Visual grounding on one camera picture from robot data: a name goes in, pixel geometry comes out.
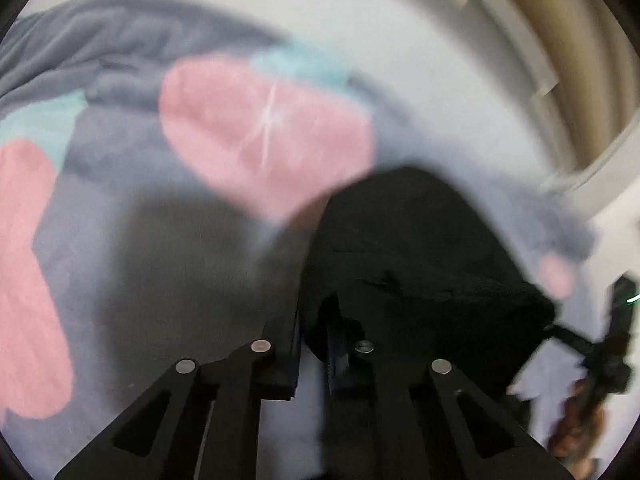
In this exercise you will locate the white furniture rail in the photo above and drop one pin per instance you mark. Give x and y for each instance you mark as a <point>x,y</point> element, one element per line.
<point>530,60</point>

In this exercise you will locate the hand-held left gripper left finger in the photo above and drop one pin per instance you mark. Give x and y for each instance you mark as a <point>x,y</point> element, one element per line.
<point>286,360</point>

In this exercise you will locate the black garment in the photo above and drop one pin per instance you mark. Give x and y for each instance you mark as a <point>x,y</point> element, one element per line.
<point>425,260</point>

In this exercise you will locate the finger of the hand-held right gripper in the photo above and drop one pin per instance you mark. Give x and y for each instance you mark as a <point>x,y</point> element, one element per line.
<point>570,337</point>

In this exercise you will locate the person's right hand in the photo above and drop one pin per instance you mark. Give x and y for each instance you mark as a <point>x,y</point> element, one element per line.
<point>580,420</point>

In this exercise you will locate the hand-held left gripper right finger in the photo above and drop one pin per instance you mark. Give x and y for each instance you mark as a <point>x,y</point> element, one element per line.
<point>339,360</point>

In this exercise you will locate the grey blanket with pink patches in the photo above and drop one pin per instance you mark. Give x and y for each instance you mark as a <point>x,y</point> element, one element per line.
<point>150,240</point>

